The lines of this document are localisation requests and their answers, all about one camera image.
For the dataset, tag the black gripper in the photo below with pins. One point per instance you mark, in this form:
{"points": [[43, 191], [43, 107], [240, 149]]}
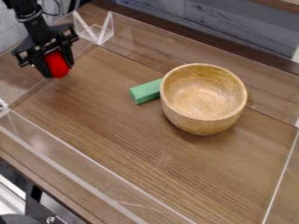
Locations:
{"points": [[45, 38]]}

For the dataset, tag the red plush strawberry toy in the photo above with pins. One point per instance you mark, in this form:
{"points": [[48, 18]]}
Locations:
{"points": [[56, 64]]}

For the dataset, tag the black metal table bracket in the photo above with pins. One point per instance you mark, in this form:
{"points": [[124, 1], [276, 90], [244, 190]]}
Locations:
{"points": [[36, 210]]}

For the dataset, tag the clear acrylic corner bracket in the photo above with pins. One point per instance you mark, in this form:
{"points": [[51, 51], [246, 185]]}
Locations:
{"points": [[97, 34]]}

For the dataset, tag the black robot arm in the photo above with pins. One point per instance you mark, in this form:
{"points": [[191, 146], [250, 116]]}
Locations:
{"points": [[25, 7]]}

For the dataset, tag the wooden bowl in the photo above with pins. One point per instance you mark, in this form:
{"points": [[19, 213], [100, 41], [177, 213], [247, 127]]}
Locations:
{"points": [[203, 98]]}

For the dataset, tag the green foam block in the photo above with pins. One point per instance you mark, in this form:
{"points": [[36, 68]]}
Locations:
{"points": [[145, 92]]}

